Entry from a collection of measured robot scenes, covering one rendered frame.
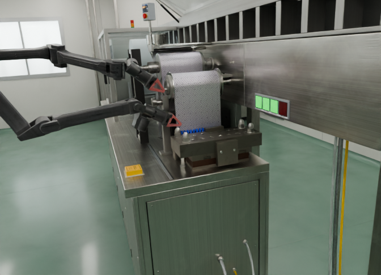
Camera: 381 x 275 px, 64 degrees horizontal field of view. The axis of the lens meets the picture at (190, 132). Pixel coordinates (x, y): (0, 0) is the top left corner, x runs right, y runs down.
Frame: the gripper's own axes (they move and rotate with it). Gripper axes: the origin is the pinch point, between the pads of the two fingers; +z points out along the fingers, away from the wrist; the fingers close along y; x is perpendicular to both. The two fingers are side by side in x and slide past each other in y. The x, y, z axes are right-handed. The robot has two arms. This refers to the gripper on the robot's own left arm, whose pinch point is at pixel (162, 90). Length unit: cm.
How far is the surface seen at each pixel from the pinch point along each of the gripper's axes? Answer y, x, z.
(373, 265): 82, -6, 73
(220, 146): 28.0, -4.9, 27.7
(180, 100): 4.8, 1.1, 8.4
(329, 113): 70, 25, 26
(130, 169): 17.6, -36.5, 3.3
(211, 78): 3.4, 18.6, 15.6
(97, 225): -95, -129, 51
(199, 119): 5.7, -0.9, 22.6
